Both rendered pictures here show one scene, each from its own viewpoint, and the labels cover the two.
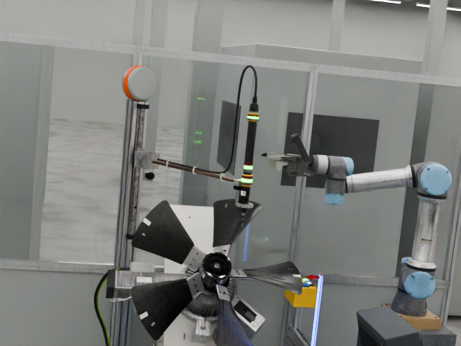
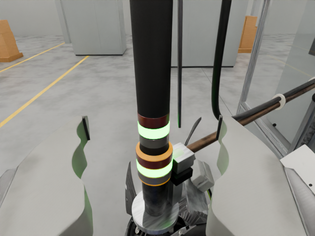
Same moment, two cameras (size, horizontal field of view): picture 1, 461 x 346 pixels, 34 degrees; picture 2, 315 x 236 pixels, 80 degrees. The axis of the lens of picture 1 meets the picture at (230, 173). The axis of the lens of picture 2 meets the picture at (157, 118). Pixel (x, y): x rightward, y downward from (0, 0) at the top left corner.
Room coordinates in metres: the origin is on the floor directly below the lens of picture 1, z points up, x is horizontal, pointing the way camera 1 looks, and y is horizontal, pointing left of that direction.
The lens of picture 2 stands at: (2.96, -0.23, 1.72)
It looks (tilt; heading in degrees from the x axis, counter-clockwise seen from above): 32 degrees down; 101
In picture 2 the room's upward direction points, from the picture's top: straight up
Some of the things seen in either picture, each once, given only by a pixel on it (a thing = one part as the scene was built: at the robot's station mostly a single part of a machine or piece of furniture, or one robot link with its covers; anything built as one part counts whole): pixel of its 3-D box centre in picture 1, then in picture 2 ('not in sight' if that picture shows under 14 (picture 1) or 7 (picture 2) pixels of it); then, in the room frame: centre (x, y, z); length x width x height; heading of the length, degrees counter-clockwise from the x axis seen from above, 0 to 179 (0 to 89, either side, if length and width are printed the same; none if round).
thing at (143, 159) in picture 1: (145, 159); not in sight; (3.36, 0.38, 1.54); 0.10 x 0.07 x 0.08; 46
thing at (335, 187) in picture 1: (335, 189); not in sight; (3.01, -0.43, 1.54); 0.11 x 0.08 x 0.11; 174
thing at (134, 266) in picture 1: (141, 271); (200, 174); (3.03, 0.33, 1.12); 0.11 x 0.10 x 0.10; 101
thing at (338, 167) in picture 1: (338, 166); not in sight; (3.00, -0.43, 1.64); 0.11 x 0.08 x 0.09; 101
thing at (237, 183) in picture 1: (243, 193); (161, 186); (2.93, -0.06, 1.50); 0.09 x 0.07 x 0.10; 46
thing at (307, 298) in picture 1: (300, 293); not in sight; (3.28, -0.36, 1.02); 0.16 x 0.10 x 0.11; 11
